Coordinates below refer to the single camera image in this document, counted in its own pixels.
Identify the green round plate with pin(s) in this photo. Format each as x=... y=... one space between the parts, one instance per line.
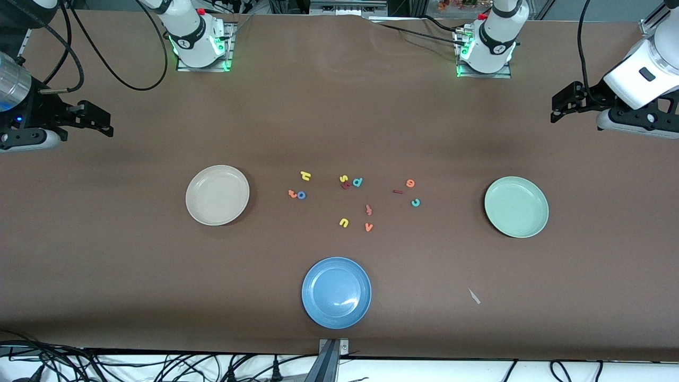
x=530 y=212

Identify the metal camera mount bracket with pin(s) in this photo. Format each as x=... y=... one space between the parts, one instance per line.
x=331 y=353

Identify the beige round plate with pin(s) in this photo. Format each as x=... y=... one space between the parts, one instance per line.
x=217 y=195

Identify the blue round plate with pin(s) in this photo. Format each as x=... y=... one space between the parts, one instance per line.
x=336 y=293

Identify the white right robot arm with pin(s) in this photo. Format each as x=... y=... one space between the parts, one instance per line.
x=191 y=32

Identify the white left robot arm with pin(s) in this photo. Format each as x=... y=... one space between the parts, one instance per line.
x=498 y=32

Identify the small white tape scrap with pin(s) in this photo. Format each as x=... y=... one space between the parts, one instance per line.
x=474 y=296

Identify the brown table cover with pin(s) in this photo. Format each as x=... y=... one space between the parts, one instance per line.
x=106 y=265

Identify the orange object cluster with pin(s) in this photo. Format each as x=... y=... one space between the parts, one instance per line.
x=456 y=4

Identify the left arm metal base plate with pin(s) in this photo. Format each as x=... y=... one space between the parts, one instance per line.
x=485 y=76

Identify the grey metal box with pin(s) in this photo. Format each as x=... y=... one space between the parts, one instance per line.
x=345 y=8

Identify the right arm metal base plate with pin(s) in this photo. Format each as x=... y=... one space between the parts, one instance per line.
x=228 y=32

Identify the aluminium frame profile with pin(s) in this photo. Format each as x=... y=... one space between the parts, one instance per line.
x=25 y=45
x=648 y=25

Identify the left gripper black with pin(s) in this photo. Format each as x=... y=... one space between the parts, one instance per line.
x=590 y=96

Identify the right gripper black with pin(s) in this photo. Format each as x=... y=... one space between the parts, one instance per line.
x=38 y=110

